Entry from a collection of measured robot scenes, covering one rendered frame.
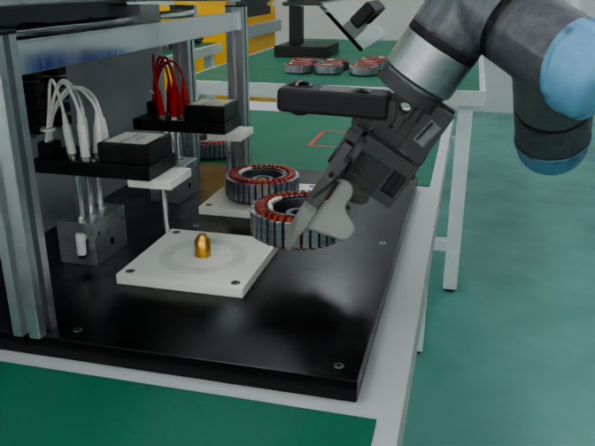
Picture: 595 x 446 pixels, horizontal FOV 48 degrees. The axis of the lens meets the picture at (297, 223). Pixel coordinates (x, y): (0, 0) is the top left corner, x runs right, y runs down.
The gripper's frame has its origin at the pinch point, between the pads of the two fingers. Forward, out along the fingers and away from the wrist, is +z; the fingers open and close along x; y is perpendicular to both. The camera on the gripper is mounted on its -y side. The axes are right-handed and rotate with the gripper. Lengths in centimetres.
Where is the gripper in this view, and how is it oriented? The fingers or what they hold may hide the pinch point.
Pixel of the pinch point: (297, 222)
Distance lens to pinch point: 74.6
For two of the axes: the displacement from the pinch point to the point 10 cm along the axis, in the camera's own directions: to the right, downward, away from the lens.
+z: -5.0, 7.6, 4.1
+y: 8.3, 5.6, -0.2
